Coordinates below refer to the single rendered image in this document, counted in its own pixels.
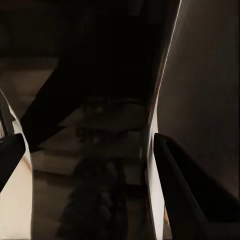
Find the coffee maker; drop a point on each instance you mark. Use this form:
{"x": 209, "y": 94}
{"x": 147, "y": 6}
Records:
{"x": 199, "y": 98}

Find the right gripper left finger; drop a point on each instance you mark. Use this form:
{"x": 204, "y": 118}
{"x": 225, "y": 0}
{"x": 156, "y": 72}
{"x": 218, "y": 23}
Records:
{"x": 12, "y": 149}

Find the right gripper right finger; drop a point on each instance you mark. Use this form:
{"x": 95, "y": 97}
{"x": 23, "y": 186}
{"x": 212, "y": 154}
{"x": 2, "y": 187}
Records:
{"x": 198, "y": 206}

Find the fridge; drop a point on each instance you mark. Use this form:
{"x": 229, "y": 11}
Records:
{"x": 17, "y": 129}

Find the bottle of coffee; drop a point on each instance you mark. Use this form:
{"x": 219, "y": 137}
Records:
{"x": 83, "y": 77}

